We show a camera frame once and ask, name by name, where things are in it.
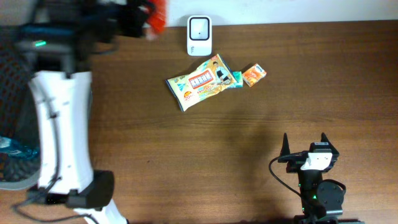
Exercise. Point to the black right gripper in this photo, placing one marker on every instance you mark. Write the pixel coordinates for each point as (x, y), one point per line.
(295, 161)

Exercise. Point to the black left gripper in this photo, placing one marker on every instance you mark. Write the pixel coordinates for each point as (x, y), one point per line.
(123, 18)

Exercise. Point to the red snack bag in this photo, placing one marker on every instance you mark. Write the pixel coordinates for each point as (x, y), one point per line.
(157, 20)

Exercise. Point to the orange small box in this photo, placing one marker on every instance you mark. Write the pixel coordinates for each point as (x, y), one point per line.
(254, 74)

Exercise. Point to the yellow wet wipes pack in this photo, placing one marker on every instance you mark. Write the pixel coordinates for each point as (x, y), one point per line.
(211, 78)

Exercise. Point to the green small box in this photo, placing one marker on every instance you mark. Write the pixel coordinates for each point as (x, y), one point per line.
(239, 80)

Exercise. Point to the teal blue bottle pouch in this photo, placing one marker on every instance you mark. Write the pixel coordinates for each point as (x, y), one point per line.
(15, 149)

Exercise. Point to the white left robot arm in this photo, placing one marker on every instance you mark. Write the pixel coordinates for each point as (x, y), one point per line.
(95, 205)

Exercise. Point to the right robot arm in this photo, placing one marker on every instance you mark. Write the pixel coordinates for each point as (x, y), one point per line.
(322, 199)

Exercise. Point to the white barcode scanner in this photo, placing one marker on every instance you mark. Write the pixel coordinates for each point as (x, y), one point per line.
(199, 35)

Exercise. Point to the grey plastic basket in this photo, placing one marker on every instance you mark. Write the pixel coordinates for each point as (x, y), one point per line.
(15, 109)

